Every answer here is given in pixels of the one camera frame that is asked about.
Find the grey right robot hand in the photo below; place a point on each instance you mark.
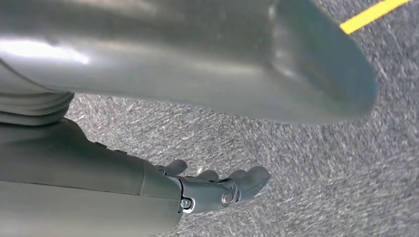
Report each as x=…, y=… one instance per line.
x=163, y=49

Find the yellow floor tape square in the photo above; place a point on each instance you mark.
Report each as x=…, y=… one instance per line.
x=370, y=14

